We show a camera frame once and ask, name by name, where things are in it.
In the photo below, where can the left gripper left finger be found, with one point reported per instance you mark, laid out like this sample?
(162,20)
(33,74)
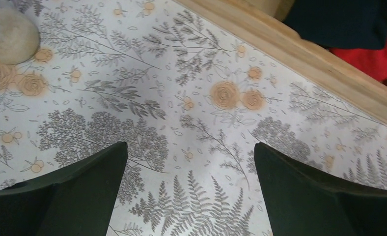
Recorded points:
(76,200)

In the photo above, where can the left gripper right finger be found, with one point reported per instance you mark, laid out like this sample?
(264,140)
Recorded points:
(303,201)

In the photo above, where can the floral table mat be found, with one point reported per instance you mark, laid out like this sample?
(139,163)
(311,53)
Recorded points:
(190,100)

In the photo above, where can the red apron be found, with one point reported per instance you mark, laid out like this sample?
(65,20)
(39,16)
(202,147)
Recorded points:
(370,62)

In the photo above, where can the dark navy garment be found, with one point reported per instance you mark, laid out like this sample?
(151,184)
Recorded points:
(343,24)

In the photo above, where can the wooden rack frame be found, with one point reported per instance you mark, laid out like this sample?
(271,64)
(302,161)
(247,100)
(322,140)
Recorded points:
(269,35)

